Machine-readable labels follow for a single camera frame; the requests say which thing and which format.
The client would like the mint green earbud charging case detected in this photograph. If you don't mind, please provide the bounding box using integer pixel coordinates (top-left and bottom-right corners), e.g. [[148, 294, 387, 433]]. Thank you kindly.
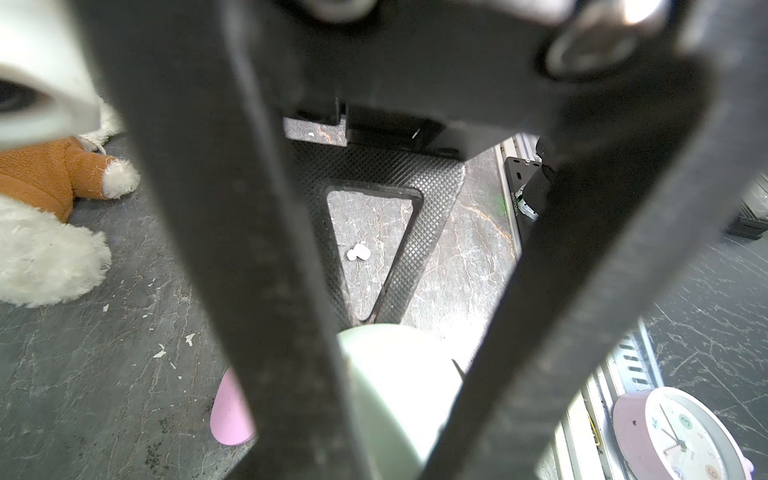
[[337, 324, 463, 479]]

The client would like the white teddy bear brown hoodie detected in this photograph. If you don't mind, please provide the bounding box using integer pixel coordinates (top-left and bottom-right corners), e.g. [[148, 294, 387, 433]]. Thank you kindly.
[[1, 102, 141, 308]]

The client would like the white earbud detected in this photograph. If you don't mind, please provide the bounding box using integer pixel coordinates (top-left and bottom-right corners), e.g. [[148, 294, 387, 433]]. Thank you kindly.
[[346, 243, 372, 262]]

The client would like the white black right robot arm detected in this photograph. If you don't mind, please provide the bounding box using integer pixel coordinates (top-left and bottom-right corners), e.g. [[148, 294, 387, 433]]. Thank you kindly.
[[70, 1, 767, 479]]

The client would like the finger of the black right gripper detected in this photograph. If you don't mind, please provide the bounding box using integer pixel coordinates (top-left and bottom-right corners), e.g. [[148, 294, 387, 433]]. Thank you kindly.
[[419, 53, 768, 480], [70, 1, 371, 479]]

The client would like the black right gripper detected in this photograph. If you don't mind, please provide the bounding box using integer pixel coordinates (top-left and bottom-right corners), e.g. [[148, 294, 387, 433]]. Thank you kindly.
[[221, 1, 714, 159]]

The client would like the pink oval earbud case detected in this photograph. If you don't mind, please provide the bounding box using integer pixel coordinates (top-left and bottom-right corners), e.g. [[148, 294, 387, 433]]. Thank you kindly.
[[209, 368, 257, 446]]

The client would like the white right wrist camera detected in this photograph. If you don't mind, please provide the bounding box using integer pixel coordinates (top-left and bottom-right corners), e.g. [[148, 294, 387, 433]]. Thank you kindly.
[[1, 1, 101, 150]]

